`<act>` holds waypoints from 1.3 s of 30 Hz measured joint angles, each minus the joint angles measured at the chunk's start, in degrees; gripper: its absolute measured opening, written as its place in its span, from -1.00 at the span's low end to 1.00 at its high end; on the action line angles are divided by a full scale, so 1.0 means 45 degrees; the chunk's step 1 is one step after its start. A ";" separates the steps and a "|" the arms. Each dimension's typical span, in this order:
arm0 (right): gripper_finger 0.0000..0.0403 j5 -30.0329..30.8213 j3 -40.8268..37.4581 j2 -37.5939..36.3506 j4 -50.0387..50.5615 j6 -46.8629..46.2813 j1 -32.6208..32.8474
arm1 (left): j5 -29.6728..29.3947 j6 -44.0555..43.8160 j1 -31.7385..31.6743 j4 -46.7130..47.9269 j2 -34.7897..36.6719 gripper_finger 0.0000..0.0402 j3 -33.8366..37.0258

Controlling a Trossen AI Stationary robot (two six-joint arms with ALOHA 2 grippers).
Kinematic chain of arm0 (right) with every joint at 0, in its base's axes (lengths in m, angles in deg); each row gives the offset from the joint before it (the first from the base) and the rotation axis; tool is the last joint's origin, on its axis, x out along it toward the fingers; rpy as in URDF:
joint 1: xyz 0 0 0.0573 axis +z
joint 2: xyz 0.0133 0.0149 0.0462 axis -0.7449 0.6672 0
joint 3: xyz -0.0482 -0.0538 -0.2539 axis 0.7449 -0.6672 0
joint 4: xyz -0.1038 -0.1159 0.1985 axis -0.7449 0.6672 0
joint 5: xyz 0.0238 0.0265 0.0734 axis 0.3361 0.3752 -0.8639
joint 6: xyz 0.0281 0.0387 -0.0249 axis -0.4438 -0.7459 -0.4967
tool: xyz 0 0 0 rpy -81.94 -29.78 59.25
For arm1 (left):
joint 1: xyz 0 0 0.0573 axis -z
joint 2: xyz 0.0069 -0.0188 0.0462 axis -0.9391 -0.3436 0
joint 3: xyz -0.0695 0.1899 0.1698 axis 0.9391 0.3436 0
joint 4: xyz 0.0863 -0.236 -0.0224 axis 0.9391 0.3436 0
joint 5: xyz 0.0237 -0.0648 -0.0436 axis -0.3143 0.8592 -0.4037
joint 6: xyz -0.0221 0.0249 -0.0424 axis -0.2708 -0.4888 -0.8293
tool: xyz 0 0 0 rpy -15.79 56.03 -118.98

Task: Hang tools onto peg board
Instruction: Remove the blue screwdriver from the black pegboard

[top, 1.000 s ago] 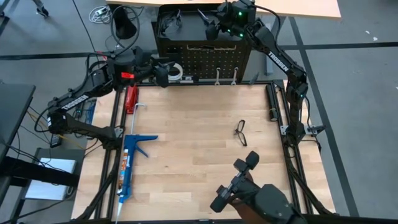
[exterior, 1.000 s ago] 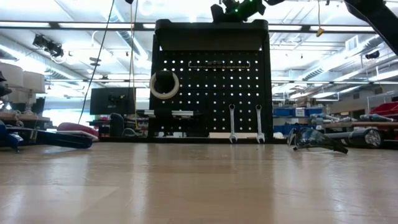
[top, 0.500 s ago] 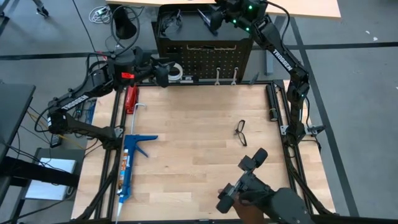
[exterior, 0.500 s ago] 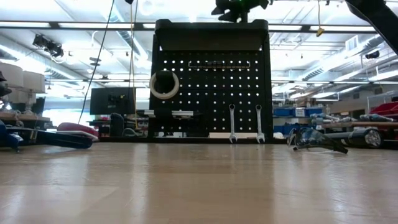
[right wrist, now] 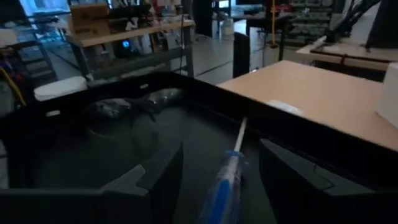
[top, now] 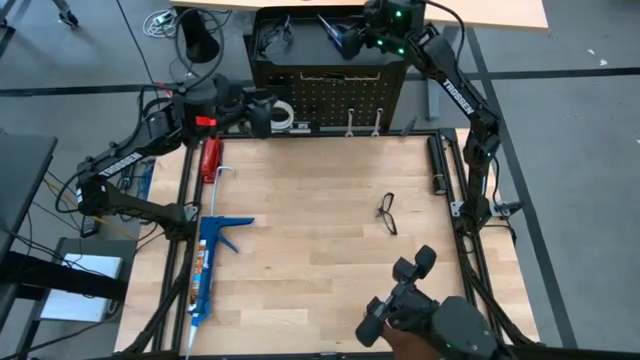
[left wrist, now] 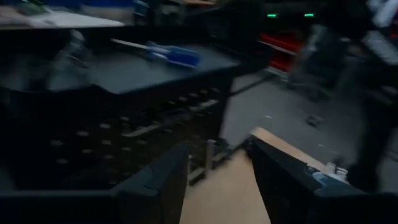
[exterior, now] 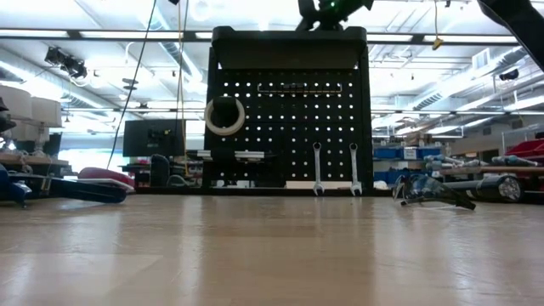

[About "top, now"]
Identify black flashlight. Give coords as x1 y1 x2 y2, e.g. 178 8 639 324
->
426 134 450 197

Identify red hand tool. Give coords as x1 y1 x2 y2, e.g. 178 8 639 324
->
199 137 224 185

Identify white cable bundle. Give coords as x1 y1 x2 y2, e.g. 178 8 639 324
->
142 8 180 40

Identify person's hand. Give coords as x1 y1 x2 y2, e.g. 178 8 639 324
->
382 324 441 360

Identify blue handled screwdriver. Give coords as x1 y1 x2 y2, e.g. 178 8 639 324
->
317 14 346 49

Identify black pegboard tool cart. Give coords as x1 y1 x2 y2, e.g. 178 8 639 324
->
243 5 419 136

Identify black aluminium table frame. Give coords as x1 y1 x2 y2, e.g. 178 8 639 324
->
114 127 546 360

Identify black side desk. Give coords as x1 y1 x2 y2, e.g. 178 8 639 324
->
0 130 59 264

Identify white flat box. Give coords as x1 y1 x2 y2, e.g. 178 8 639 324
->
38 253 124 324

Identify black desk leg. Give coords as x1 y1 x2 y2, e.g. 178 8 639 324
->
173 5 222 65

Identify silver hex key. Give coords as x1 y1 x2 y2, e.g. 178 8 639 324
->
209 165 237 217

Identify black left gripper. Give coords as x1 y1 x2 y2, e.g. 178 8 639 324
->
219 77 279 121

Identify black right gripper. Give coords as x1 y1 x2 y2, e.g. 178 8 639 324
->
340 0 426 60

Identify blue caulking gun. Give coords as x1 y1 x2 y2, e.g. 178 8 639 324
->
184 216 255 360

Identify black power adapter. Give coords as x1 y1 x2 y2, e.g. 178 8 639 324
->
79 208 105 239

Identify light wooden desk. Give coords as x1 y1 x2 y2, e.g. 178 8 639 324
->
169 0 550 30

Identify white tape roll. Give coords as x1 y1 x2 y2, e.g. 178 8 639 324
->
272 99 295 131

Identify black handheld device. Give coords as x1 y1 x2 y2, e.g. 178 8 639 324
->
354 244 441 349

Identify black metal side stand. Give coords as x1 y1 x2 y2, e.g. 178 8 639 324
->
0 249 130 304

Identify silver wire tool rail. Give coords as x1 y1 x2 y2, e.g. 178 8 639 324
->
298 71 382 82

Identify black safety glasses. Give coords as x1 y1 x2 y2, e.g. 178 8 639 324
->
258 14 295 57
375 192 399 236

